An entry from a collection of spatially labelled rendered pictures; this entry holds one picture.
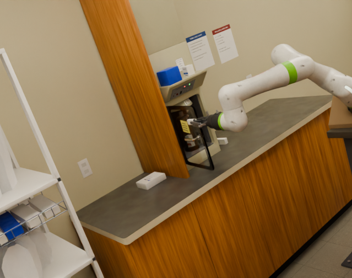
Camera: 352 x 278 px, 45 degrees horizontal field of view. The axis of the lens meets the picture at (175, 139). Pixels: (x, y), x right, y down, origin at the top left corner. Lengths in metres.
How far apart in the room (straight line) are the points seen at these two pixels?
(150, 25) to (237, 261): 1.54
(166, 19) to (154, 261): 1.43
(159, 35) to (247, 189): 1.10
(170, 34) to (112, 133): 0.77
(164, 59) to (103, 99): 0.53
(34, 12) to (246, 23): 1.82
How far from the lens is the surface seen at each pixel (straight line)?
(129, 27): 2.50
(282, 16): 4.18
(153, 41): 2.63
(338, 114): 2.78
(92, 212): 2.69
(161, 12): 2.70
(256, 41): 3.87
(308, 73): 2.24
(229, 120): 2.06
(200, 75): 2.69
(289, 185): 3.04
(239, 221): 2.72
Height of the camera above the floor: 1.86
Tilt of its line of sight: 15 degrees down
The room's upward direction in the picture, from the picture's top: 19 degrees counter-clockwise
